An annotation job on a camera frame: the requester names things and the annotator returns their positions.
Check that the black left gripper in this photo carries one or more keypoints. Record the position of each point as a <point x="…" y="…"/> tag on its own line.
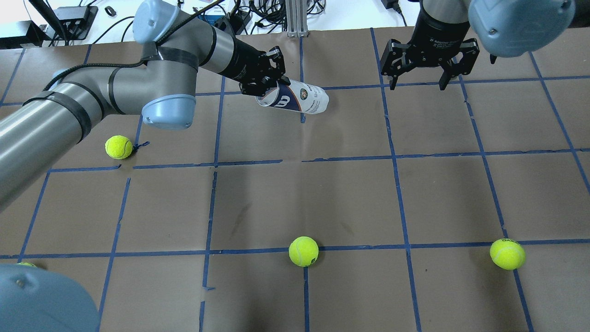
<point x="243" y="62"/>

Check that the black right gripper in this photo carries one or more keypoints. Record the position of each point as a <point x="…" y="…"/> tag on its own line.
<point x="435" y="34"/>

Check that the clear tennis ball can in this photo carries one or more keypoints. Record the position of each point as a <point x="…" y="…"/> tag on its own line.
<point x="297" y="97"/>

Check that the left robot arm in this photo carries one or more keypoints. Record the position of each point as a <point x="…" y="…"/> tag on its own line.
<point x="161" y="87"/>

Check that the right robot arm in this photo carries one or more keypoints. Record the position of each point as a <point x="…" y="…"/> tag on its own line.
<point x="505" y="28"/>

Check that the tennis ball near right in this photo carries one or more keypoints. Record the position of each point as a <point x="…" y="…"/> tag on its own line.
<point x="118" y="147"/>

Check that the tennis ball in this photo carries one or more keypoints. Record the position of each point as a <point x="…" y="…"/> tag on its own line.
<point x="118" y="147"/>
<point x="27" y="264"/>
<point x="303" y="251"/>
<point x="507" y="254"/>

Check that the tennis ball centre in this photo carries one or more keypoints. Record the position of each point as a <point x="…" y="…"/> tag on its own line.
<point x="303" y="251"/>

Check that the tennis ball far left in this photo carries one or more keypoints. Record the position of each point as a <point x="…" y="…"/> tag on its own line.
<point x="507" y="254"/>

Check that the tennis ball far right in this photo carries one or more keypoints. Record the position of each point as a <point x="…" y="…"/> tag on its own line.
<point x="27" y="264"/>

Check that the aluminium frame post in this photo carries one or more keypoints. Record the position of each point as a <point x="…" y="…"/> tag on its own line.
<point x="296" y="16"/>

